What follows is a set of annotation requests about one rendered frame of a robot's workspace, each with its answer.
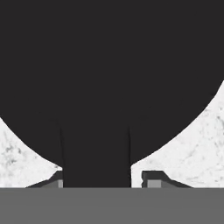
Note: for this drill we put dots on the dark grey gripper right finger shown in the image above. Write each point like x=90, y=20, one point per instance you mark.
x=156, y=179

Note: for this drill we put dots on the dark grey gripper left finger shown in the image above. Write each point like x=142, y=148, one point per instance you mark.
x=55, y=181

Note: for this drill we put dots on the black blender lid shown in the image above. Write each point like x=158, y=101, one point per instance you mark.
x=108, y=73

